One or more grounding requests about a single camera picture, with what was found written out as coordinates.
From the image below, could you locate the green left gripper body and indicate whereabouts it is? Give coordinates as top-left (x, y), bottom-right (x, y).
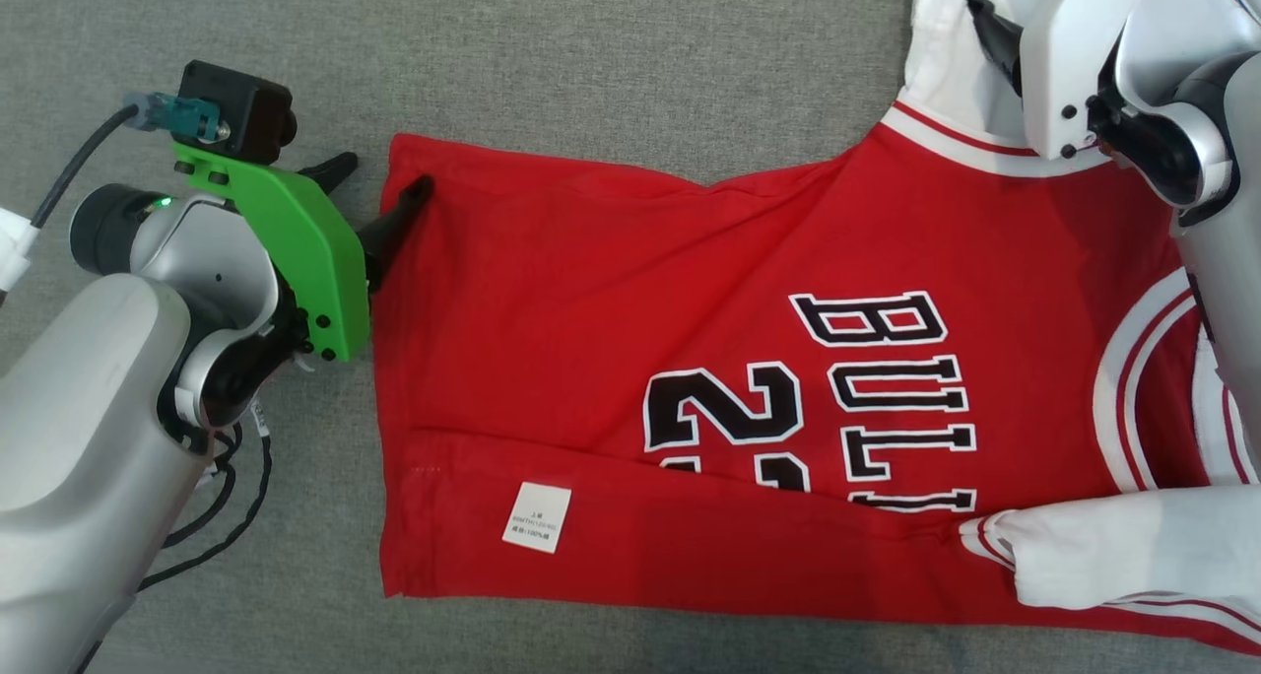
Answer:
top-left (172, 140), bottom-right (373, 363)

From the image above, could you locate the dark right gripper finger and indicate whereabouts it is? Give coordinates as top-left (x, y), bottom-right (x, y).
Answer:
top-left (962, 0), bottom-right (1026, 99)

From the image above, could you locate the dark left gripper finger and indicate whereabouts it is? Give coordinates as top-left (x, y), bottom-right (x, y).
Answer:
top-left (357, 174), bottom-right (434, 293)
top-left (296, 152), bottom-right (359, 197)

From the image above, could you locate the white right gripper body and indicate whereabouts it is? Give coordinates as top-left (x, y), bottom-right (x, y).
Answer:
top-left (1020, 0), bottom-right (1154, 160)

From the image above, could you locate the red basketball jersey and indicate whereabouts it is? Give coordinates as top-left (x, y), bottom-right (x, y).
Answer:
top-left (372, 0), bottom-right (1261, 655)

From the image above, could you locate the teal left camera connector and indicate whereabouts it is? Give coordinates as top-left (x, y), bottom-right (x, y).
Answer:
top-left (123, 93), bottom-right (223, 145)

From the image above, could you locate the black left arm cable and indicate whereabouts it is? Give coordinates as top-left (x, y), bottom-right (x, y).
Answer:
top-left (138, 398), bottom-right (275, 591)

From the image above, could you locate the black left camera cable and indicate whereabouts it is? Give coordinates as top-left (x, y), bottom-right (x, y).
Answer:
top-left (30, 104), bottom-right (139, 230)

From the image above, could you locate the white cable strap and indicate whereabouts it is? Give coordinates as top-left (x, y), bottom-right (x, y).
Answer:
top-left (0, 206), bottom-right (40, 296)

